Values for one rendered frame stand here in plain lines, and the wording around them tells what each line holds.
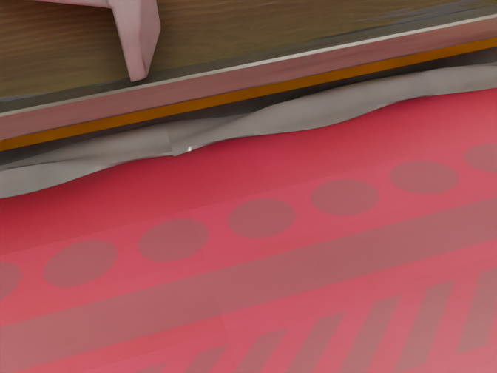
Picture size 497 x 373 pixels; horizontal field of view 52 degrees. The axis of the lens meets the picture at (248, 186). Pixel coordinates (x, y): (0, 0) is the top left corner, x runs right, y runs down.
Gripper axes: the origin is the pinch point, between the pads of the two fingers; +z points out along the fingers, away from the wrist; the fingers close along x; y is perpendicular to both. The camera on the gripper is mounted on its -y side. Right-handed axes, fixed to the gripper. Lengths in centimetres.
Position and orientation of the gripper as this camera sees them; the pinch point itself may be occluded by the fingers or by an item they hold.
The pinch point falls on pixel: (146, 30)
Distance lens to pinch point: 22.5
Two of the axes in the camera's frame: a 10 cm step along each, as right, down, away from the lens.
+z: 1.3, 8.6, 5.0
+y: -9.6, 2.3, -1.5
